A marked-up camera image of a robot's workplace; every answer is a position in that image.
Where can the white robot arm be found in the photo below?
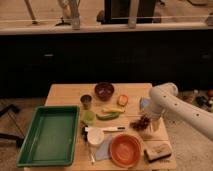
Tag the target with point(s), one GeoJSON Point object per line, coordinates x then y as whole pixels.
{"type": "Point", "coordinates": [164, 97]}

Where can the light green cup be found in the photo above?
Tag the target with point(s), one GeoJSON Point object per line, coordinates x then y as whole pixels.
{"type": "Point", "coordinates": [88, 117]}

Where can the dark red bowl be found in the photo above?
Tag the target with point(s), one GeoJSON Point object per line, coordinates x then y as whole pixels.
{"type": "Point", "coordinates": [104, 91]}

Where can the white handled knife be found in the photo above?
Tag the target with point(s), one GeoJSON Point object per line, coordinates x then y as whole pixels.
{"type": "Point", "coordinates": [107, 129]}

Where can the orange fruit toy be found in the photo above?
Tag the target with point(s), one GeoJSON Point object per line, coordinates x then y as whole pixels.
{"type": "Point", "coordinates": [122, 100]}

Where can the yellow banana toy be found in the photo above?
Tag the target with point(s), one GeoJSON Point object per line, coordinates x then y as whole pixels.
{"type": "Point", "coordinates": [113, 110]}

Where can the black cabinet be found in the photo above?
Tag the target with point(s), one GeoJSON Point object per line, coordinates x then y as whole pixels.
{"type": "Point", "coordinates": [30, 64]}

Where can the light blue cloth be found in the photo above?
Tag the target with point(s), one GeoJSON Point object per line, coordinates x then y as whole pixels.
{"type": "Point", "coordinates": [102, 152]}

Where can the blue sponge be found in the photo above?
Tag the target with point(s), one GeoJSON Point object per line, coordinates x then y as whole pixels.
{"type": "Point", "coordinates": [144, 102]}

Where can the wooden gripper finger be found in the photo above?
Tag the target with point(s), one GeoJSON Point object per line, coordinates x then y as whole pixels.
{"type": "Point", "coordinates": [155, 124]}

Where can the dark red grape bunch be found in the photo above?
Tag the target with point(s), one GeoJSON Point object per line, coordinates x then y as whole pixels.
{"type": "Point", "coordinates": [141, 124]}

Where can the wooden block brush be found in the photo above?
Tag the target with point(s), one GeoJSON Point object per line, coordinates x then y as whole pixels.
{"type": "Point", "coordinates": [157, 152]}

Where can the green plastic tray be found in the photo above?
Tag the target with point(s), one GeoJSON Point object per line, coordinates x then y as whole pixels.
{"type": "Point", "coordinates": [51, 137]}

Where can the orange plastic bowl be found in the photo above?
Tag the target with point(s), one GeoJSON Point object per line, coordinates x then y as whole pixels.
{"type": "Point", "coordinates": [125, 150]}

